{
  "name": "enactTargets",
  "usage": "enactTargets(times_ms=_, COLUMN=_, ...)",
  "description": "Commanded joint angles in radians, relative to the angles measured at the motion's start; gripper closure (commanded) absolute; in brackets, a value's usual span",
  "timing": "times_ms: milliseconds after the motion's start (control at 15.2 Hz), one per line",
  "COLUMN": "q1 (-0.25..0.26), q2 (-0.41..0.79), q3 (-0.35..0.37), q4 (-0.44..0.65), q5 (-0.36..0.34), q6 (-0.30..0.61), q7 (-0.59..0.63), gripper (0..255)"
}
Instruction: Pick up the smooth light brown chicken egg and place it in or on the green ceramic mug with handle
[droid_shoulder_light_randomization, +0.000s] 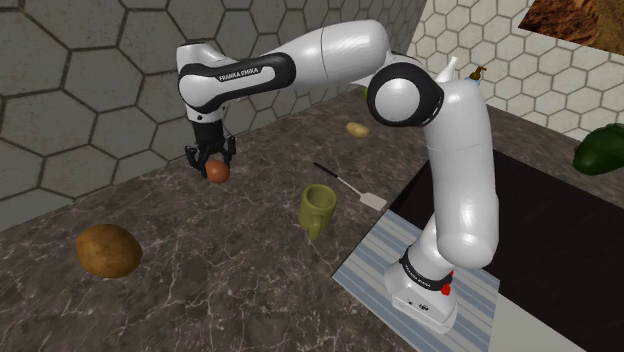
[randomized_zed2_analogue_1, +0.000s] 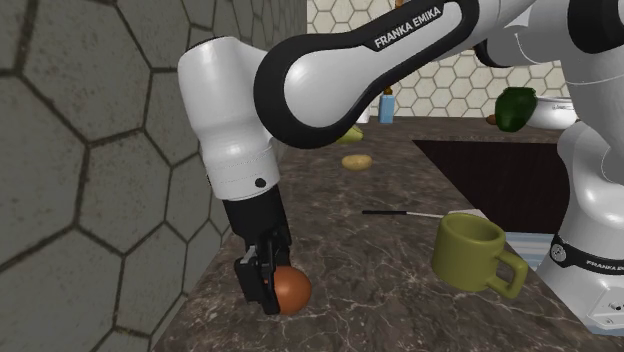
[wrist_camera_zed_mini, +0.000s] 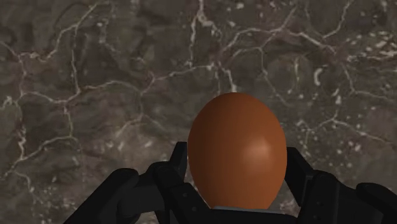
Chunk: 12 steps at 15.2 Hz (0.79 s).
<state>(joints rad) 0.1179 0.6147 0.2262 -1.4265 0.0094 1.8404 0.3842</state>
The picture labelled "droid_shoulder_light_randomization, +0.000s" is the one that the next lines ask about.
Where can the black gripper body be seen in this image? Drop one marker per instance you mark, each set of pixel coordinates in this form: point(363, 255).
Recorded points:
point(207, 132)

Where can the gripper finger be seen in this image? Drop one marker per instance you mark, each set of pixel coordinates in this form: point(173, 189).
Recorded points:
point(196, 158)
point(229, 148)

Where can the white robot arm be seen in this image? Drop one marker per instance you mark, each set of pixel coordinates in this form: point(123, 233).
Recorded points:
point(458, 161)

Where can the brown egg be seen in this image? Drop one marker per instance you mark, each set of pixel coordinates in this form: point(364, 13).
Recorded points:
point(218, 171)

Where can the green mug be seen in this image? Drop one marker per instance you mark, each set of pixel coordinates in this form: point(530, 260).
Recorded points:
point(317, 207)

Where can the large brown potato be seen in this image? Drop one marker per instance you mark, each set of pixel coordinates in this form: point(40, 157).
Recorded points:
point(108, 251)

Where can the small yellow potato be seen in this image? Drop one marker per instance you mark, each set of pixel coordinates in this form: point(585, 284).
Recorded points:
point(357, 129)

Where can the small green object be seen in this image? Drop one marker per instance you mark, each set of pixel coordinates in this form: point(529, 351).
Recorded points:
point(365, 93)

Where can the white spray bottle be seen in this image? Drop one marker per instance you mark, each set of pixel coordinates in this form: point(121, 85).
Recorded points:
point(449, 69)

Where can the soap dispenser with brown pump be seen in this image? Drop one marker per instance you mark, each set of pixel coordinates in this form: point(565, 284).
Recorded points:
point(476, 77)

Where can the dark green rounded object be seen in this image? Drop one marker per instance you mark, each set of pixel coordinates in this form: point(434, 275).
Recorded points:
point(600, 150)

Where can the brown wall picture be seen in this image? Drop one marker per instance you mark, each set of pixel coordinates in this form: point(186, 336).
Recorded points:
point(575, 19)

